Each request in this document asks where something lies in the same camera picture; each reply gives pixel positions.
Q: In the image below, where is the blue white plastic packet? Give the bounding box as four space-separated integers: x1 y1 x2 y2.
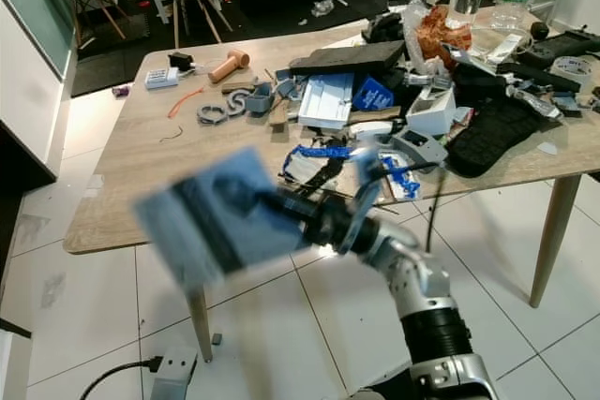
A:
133 147 315 290

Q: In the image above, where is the grey plastic device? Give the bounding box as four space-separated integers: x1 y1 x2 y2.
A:
389 128 449 169

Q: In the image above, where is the large white carton box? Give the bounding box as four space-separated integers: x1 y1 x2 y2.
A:
298 72 355 129

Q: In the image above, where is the blue product box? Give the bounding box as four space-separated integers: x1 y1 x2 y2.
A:
352 77 395 112

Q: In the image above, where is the blue-grey printed block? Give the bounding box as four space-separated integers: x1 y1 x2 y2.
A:
247 81 275 117

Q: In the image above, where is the small white box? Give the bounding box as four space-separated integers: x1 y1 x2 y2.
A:
405 86 458 137

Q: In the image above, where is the grey S-shaped printed part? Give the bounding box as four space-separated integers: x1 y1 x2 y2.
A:
220 89 252 118

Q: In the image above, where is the flat black case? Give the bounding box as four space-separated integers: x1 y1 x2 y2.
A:
289 39 406 78

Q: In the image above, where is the tan rubber mallet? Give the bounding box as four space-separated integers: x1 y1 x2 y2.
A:
208 50 251 84

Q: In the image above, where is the black knit cloth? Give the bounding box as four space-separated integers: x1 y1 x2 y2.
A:
445 91 549 178

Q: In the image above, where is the light wooden table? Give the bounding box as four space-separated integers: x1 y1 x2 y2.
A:
64 18 600 365

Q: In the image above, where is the small black gadget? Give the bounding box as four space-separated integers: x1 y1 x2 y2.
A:
169 52 196 71

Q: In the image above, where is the orange-brown crumpled bag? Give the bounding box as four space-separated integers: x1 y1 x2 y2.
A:
417 5 473 68

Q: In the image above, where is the small white electronic device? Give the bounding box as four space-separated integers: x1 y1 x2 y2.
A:
145 67 181 90

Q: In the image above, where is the white flat card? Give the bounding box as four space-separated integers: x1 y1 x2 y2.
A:
487 33 526 64

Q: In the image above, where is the white round spool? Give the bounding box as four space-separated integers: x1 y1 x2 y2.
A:
548 55 596 82

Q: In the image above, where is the black controller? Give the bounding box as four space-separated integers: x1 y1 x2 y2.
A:
516 30 600 71

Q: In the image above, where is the white counter teal panel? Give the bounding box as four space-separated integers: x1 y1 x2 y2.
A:
0 0 81 232

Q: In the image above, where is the blue lanyard strap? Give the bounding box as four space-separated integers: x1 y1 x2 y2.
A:
286 142 357 165

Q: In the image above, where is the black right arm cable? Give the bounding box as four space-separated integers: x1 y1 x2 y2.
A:
380 164 446 253

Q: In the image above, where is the grey ring-shaped printed part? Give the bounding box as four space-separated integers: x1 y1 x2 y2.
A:
197 105 226 126

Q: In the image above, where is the thin orange cable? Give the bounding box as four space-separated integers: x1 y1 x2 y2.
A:
169 86 207 120

